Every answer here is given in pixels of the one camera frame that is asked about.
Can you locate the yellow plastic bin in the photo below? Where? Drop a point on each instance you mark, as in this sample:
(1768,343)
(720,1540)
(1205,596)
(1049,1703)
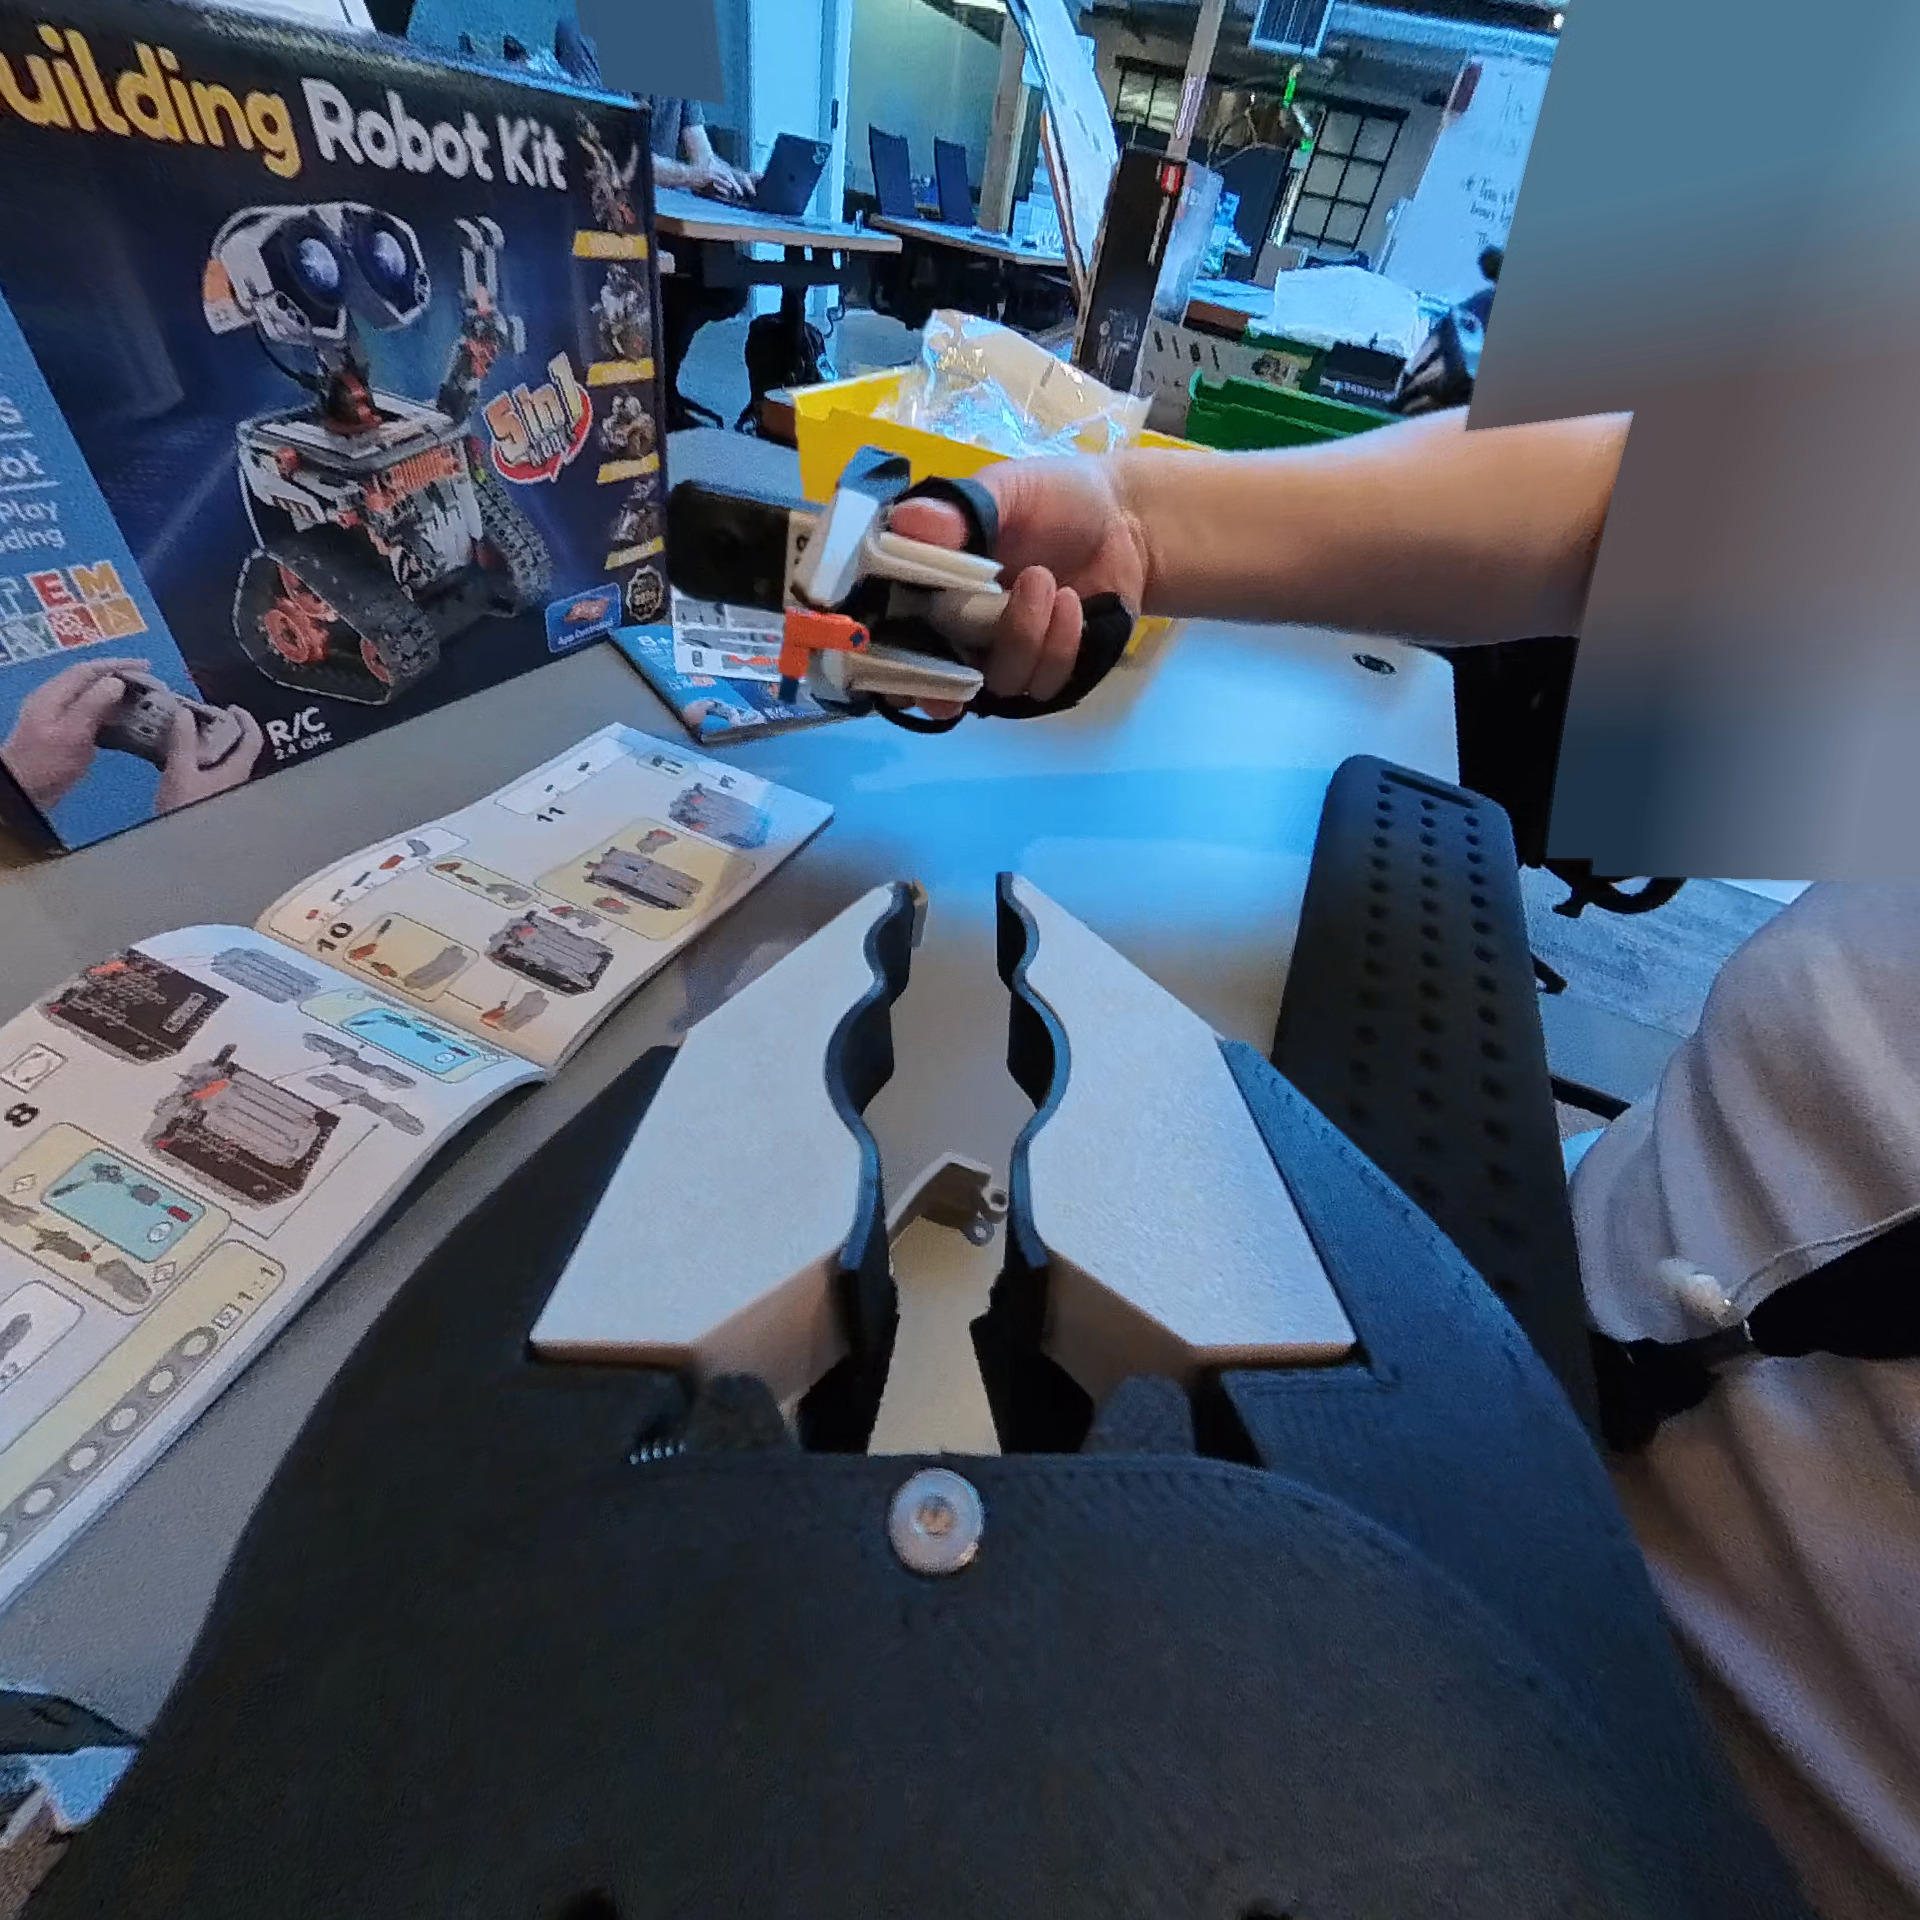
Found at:
(832,435)

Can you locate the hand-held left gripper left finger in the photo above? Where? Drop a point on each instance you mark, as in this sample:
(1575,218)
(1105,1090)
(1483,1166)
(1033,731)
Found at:
(704,1201)

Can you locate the blue robot kit box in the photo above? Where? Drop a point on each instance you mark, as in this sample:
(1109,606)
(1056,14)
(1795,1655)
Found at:
(375,299)

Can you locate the person's right forearm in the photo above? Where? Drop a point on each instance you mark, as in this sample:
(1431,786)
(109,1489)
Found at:
(1349,523)

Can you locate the slanted white board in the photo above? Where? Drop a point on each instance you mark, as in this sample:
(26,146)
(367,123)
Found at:
(1067,105)

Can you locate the orange building piece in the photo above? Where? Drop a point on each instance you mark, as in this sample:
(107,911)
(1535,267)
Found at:
(819,639)

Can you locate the white whiteboard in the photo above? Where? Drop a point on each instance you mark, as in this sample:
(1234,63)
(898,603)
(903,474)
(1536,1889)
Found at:
(1483,150)

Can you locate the open laptop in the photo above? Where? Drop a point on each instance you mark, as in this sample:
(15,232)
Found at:
(787,172)

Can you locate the robot sticker sheet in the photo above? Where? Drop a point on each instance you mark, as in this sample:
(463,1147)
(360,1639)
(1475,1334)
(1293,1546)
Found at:
(720,639)

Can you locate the person in beige shirt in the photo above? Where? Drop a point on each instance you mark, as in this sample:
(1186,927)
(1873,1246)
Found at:
(1799,1079)

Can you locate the grey curved building piece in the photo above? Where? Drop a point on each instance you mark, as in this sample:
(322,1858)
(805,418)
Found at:
(944,1193)

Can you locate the blue instruction booklet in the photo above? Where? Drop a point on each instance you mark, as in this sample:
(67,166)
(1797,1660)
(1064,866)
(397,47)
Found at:
(720,708)

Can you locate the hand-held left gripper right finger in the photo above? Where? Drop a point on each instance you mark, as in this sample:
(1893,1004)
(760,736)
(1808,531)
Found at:
(1171,1201)

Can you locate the white slotted crate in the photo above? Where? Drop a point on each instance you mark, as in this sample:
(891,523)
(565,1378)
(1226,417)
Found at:
(1194,369)

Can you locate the blue chair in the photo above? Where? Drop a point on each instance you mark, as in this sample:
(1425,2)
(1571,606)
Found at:
(954,182)
(891,172)

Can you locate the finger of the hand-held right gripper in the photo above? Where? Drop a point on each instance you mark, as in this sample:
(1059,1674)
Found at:
(836,532)
(901,678)

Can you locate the grey desk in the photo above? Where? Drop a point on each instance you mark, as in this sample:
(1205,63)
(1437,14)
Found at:
(1125,779)

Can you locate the white plastic wrapping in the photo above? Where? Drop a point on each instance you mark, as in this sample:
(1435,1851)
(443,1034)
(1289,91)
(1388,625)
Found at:
(1335,306)

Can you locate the clear plastic bags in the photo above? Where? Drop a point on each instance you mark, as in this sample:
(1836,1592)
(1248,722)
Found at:
(1020,390)

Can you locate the tall black box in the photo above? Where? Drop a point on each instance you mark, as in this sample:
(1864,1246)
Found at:
(1125,270)

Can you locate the background desk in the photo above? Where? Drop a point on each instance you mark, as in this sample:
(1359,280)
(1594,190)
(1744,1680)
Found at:
(757,228)
(973,240)

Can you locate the open building manual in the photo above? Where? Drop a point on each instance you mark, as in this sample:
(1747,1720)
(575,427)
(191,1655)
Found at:
(225,1050)

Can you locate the black backpack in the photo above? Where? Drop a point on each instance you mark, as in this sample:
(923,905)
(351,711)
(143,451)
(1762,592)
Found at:
(779,369)

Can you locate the black perforated office chair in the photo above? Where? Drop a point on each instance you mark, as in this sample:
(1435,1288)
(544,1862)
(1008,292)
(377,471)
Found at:
(1411,961)

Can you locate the green plastic bin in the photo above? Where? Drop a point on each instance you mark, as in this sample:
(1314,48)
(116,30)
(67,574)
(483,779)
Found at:
(1276,411)

